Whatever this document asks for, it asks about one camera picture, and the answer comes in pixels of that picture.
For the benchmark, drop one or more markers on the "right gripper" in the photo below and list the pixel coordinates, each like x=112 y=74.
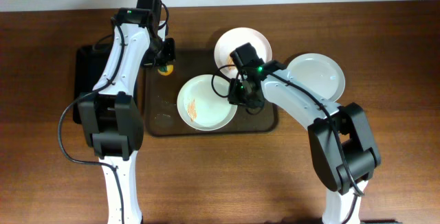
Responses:
x=241 y=97

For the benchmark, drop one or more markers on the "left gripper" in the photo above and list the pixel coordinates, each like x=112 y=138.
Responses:
x=165 y=58

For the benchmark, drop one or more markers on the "yellow green sponge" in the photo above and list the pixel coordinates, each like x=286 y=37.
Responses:
x=165 y=70

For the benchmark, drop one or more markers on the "white plate bottom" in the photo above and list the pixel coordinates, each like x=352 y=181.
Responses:
x=201 y=108

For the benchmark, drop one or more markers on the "white plate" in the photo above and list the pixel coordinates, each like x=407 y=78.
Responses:
x=235 y=38
x=201 y=108

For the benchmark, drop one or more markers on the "white plate top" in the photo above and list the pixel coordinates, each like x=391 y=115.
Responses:
x=235 y=38

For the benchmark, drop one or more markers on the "light blue plate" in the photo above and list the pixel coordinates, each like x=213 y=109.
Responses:
x=319 y=73

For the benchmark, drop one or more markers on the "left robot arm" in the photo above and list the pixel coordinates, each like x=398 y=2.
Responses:
x=111 y=121

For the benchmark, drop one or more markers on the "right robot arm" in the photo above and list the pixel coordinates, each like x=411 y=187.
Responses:
x=344 y=153

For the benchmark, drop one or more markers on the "brown plastic serving tray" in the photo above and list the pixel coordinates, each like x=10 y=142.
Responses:
x=161 y=115

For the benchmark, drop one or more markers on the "black rectangular tray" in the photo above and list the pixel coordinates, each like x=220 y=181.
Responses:
x=90 y=64

